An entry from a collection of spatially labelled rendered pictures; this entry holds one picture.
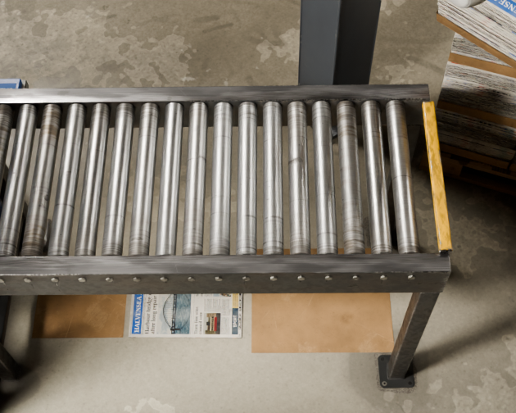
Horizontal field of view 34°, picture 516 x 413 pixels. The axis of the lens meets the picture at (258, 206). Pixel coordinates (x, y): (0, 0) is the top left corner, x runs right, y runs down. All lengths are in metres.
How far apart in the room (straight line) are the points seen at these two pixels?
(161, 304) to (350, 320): 0.63
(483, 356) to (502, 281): 0.28
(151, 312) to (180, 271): 0.85
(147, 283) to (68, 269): 0.19
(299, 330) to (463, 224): 0.70
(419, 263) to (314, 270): 0.25
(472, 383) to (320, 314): 0.53
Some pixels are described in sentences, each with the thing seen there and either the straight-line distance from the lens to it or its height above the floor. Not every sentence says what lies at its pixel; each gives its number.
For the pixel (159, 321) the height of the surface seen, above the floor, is 0.01.
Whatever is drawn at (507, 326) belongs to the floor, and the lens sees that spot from 2.87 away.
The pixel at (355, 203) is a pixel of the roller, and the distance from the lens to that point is 2.06.
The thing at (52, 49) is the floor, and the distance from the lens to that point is 3.49.
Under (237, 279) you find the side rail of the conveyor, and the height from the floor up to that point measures 0.77.
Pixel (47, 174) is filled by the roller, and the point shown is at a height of 0.79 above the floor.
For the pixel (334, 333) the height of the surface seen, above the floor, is 0.00.
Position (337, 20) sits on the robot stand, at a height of 0.60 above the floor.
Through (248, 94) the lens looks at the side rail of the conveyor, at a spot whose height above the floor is 0.80.
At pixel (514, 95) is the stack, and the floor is 0.53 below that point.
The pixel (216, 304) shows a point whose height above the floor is 0.01.
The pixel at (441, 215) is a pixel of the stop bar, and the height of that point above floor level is 0.82.
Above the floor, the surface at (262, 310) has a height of 0.00.
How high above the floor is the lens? 2.58
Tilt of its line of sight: 61 degrees down
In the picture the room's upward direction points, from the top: 3 degrees counter-clockwise
